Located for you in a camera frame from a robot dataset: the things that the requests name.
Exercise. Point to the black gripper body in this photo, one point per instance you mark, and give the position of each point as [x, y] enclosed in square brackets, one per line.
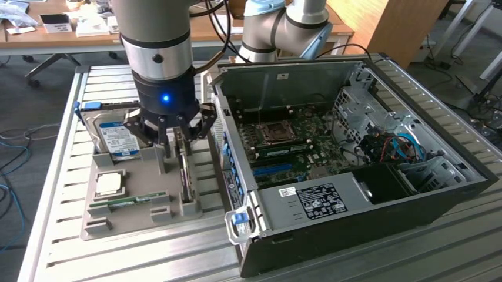
[166, 94]

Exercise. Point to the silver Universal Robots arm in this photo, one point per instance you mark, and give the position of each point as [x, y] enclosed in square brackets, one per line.
[157, 29]

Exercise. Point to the hard disk with blue label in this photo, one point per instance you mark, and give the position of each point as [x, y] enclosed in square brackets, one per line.
[118, 138]

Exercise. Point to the grey parts rack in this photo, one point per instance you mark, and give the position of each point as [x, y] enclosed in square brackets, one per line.
[145, 182]

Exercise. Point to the black CPU socket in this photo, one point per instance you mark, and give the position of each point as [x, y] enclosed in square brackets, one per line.
[274, 132]

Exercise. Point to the silver CPU chip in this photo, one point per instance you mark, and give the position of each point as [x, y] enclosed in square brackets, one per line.
[110, 183]

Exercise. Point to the installed green RAM stick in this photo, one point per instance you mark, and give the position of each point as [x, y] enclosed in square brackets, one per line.
[282, 149]

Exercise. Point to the blue expansion slot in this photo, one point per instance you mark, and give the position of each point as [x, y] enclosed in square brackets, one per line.
[271, 170]

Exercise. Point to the small white carton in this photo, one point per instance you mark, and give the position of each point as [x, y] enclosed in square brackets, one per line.
[112, 25]

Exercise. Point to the green motherboard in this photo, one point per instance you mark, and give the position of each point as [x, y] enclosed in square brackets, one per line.
[314, 138]

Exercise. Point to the white flat box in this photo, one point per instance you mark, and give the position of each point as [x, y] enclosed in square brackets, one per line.
[92, 28]

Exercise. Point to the grey desk leg with castor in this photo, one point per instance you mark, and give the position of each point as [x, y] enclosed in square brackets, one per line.
[47, 66]

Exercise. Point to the wooden desk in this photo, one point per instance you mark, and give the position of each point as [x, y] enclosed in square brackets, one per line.
[59, 42]

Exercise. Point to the grey power supply unit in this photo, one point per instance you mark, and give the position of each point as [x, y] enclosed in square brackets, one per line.
[282, 205]

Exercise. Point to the white box with black lid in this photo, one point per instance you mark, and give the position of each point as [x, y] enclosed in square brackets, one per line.
[55, 22]

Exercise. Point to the perforated metal disk bay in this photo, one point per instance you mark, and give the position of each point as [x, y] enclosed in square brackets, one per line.
[357, 114]

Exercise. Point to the white paper label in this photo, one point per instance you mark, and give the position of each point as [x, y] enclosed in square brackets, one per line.
[19, 30]

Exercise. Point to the clear plastic bag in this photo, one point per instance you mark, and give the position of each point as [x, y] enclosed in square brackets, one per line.
[11, 11]

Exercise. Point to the wooden cabinet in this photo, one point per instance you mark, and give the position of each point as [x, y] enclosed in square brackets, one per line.
[385, 26]

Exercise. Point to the black open PC case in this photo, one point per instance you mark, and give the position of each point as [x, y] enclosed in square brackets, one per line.
[353, 243]

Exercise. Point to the slanted metal disk bay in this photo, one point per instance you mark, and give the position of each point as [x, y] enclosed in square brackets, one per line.
[436, 173]

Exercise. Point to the white table leg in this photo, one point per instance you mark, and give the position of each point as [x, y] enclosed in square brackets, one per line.
[477, 26]

